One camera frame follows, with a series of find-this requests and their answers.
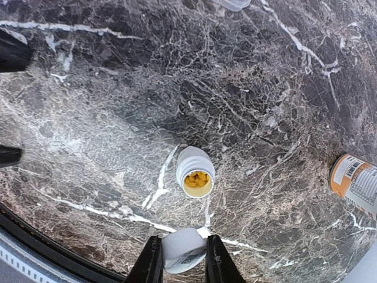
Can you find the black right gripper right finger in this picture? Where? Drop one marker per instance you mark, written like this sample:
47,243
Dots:
220,268

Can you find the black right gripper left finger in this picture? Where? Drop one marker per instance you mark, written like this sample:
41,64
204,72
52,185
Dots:
148,267

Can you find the white pill bottle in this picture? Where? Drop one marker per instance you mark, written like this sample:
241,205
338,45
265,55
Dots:
193,159
183,250

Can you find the orange pill bottle grey cap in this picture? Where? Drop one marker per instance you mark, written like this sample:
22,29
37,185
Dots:
354,180

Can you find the clear plastic pill organizer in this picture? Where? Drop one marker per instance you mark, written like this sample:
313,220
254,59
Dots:
233,5

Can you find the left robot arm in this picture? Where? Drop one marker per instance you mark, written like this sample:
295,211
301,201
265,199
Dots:
16,56

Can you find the yellow pills inside bottle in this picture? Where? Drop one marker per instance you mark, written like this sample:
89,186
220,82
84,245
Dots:
197,180

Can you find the white pill bottle front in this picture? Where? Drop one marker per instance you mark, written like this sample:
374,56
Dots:
183,250

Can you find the white slotted cable duct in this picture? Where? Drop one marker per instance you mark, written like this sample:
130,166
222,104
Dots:
23,268

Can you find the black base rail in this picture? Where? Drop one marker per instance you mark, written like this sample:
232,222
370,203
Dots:
49,252

